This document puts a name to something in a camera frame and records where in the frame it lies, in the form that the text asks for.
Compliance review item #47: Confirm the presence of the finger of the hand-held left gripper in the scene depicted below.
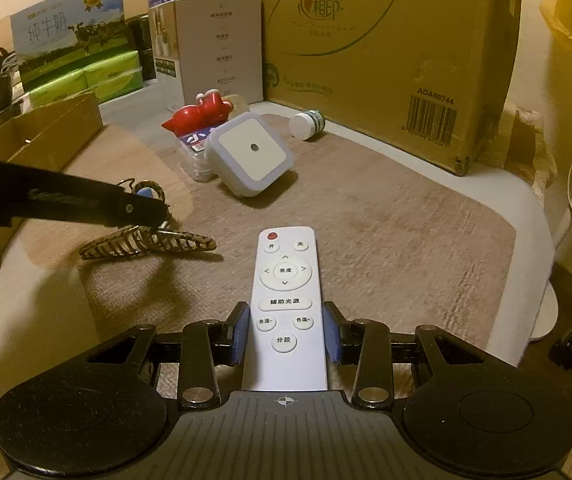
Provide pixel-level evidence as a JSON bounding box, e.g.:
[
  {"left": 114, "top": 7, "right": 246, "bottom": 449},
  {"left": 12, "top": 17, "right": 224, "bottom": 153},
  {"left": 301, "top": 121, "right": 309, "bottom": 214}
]
[{"left": 0, "top": 157, "right": 169, "bottom": 230}]

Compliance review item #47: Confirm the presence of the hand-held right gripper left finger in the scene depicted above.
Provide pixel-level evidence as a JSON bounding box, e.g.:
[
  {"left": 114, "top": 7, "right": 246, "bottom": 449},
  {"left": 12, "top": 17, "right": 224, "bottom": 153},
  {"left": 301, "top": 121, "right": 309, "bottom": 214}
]
[{"left": 80, "top": 301, "right": 251, "bottom": 409}]

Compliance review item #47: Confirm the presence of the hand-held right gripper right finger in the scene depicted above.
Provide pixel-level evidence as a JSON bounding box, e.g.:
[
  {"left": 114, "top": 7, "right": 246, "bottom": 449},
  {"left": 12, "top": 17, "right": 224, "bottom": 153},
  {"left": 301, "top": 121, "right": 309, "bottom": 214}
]
[{"left": 322, "top": 301, "right": 487, "bottom": 409}]

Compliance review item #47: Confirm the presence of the white remote control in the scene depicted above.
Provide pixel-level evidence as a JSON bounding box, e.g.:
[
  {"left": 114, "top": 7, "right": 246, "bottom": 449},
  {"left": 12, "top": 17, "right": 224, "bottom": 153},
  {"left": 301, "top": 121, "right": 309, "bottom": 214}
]
[{"left": 242, "top": 226, "right": 329, "bottom": 392}]

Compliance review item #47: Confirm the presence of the shallow cardboard tray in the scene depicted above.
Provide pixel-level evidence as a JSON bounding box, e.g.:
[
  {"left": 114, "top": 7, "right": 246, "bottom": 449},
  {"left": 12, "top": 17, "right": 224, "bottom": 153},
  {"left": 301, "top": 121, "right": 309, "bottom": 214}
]
[{"left": 0, "top": 91, "right": 104, "bottom": 176}]

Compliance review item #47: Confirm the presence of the leopard print hair claw clip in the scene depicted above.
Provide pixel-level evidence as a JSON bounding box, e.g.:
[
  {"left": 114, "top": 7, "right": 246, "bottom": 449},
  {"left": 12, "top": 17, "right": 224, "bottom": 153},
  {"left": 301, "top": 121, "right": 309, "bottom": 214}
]
[{"left": 78, "top": 178, "right": 217, "bottom": 261}]

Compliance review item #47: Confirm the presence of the clear plastic box blue label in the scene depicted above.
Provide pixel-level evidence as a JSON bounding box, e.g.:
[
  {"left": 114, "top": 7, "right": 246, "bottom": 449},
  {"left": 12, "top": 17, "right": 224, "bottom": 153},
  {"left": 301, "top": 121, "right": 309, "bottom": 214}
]
[{"left": 178, "top": 129, "right": 217, "bottom": 182}]

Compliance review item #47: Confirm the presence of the red and white cat figurine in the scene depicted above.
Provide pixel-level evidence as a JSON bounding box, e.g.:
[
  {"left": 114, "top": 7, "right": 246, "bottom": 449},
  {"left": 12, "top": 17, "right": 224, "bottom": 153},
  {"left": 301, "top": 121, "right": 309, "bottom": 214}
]
[{"left": 162, "top": 90, "right": 234, "bottom": 139}]

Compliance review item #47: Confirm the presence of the white square night light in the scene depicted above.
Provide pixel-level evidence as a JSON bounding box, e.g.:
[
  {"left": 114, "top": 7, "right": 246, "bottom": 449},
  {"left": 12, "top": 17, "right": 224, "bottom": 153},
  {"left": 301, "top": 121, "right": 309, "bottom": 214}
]
[{"left": 205, "top": 112, "right": 295, "bottom": 197}]

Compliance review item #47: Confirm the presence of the brown mat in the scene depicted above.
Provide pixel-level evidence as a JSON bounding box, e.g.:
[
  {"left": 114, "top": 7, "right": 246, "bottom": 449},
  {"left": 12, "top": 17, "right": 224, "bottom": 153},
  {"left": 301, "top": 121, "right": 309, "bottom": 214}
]
[{"left": 13, "top": 107, "right": 519, "bottom": 413}]

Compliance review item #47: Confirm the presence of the green tissue pack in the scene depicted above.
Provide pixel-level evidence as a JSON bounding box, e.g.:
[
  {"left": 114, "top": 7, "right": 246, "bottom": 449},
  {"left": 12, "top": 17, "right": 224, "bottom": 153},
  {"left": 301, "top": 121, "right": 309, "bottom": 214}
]
[
  {"left": 28, "top": 67, "right": 91, "bottom": 107},
  {"left": 83, "top": 50, "right": 145, "bottom": 104}
]

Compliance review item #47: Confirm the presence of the milk box with cow picture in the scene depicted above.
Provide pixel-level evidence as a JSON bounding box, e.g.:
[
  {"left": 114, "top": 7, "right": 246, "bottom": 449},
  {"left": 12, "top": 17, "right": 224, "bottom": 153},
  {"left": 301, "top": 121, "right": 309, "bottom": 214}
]
[{"left": 10, "top": 0, "right": 139, "bottom": 93}]

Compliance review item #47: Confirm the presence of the black box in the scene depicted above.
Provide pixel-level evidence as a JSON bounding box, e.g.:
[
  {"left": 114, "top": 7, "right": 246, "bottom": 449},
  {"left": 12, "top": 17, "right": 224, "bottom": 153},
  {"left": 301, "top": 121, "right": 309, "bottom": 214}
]
[{"left": 126, "top": 15, "right": 159, "bottom": 82}]

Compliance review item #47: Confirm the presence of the small white bottle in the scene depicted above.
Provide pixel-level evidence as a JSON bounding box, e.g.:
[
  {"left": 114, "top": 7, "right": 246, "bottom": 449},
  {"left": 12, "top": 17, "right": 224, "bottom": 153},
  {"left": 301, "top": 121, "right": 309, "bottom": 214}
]
[{"left": 288, "top": 110, "right": 325, "bottom": 142}]

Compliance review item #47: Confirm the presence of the white floor stand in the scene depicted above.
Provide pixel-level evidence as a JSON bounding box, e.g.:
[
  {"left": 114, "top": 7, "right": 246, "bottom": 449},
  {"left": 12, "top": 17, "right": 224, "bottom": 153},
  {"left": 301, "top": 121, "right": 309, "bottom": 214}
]
[{"left": 530, "top": 125, "right": 572, "bottom": 344}]

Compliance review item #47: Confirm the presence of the white product box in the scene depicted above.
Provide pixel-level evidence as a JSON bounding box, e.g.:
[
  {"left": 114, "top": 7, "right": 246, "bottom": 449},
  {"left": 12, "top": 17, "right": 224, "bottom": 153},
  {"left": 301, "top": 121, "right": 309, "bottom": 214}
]
[{"left": 148, "top": 0, "right": 265, "bottom": 106}]

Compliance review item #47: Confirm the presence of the beige patterned cloth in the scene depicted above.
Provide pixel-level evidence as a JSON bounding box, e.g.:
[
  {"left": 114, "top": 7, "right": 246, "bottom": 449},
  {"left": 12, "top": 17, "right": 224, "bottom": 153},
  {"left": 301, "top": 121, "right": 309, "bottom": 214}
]
[{"left": 502, "top": 104, "right": 551, "bottom": 188}]

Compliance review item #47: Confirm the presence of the large brown cardboard box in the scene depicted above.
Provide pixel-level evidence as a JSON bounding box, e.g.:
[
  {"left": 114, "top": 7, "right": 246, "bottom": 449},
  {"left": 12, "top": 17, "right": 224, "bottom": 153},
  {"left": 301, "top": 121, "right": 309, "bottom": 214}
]
[{"left": 232, "top": 0, "right": 523, "bottom": 177}]

